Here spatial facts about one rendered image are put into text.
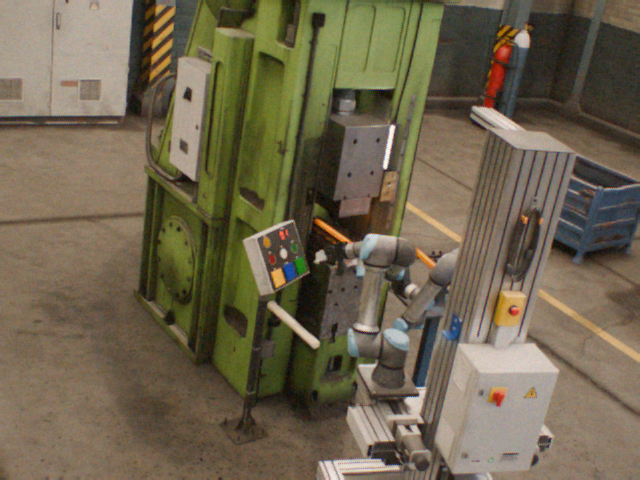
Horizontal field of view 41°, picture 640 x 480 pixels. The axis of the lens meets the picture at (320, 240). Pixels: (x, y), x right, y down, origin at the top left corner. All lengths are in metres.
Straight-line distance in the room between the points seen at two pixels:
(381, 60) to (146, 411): 2.26
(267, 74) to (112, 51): 4.97
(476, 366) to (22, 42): 6.78
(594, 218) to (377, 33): 3.89
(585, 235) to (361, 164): 3.77
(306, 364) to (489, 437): 1.74
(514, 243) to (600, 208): 4.70
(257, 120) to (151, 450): 1.81
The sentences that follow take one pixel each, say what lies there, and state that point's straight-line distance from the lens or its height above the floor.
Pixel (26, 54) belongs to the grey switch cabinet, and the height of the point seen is 0.74.
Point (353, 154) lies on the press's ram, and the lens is 4.47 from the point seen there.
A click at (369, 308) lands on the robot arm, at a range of 3.71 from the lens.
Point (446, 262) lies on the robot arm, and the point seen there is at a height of 1.27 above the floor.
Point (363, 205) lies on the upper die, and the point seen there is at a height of 1.23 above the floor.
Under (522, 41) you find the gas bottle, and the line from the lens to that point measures 11.61.
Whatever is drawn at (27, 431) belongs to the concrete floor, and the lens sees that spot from 4.75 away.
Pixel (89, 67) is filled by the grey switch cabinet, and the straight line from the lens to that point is 9.43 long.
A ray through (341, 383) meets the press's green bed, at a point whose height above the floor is 0.13.
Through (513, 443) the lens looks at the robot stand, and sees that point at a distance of 3.56.
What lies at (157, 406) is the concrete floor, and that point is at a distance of 4.95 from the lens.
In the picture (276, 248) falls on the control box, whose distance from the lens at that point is 4.21.
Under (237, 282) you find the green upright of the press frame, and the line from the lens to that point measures 5.03.
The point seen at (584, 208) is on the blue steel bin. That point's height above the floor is 0.48.
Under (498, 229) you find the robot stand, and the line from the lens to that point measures 3.26.
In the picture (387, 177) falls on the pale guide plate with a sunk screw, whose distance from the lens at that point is 4.84.
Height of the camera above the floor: 2.81
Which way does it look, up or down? 23 degrees down
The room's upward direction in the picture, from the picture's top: 9 degrees clockwise
